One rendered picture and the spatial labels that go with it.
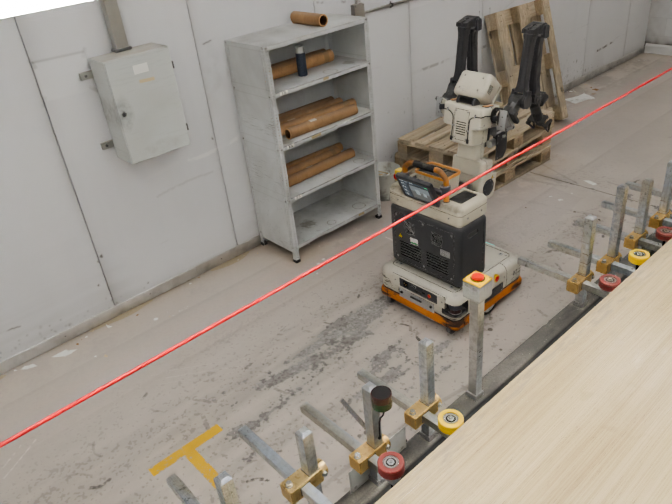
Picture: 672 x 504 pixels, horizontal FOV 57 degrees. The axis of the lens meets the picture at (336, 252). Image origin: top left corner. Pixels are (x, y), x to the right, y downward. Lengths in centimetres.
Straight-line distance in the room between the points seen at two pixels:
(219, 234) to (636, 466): 336
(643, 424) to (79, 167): 322
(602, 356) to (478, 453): 62
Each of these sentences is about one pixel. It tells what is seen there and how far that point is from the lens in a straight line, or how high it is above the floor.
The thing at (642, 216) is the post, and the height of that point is 93.
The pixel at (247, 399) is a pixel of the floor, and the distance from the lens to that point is 351.
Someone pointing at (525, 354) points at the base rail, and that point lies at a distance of 259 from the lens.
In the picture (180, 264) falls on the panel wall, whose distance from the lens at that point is 453.
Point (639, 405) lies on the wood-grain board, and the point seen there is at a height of 90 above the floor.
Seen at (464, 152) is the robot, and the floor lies 95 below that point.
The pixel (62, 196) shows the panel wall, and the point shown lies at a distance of 403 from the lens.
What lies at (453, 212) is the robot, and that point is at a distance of 339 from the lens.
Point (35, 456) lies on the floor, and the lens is 369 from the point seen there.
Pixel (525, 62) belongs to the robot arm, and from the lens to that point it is 359.
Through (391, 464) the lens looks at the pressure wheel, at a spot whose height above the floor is 91.
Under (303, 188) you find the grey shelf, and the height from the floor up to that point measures 52.
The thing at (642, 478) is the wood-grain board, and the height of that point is 90.
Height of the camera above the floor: 238
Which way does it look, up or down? 31 degrees down
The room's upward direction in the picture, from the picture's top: 7 degrees counter-clockwise
